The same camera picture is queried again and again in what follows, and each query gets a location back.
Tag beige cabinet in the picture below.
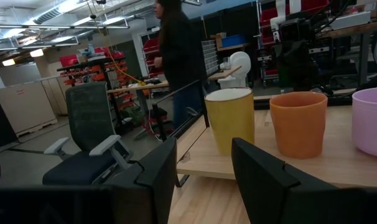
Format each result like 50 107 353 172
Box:
0 80 58 138

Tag tall yellow mug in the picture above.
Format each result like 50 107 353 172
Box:
203 86 256 156

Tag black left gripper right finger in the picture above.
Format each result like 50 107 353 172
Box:
231 138 377 224

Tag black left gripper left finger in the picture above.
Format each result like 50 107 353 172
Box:
104 136 178 224

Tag orange mug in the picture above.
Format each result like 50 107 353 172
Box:
269 91 328 160

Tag purple mug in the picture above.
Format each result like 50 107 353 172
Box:
351 86 377 159

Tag wooden shelf with black frame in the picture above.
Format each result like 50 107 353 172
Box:
151 79 377 189

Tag grey small-parts drawer cabinet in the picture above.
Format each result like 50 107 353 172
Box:
201 39 219 76

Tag rack with red bins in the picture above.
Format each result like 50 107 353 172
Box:
57 45 128 110

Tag dark office chair grey armrests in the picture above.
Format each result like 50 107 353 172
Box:
42 82 134 187

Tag yellow cable by rack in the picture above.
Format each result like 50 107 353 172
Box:
96 27 146 86

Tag blue storage bin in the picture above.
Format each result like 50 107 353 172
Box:
221 34 247 49

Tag wooden desk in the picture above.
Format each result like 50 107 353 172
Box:
106 65 243 95

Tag black aluminium table frame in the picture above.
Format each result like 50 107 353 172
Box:
253 88 377 111

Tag person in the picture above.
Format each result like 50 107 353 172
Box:
153 0 208 130

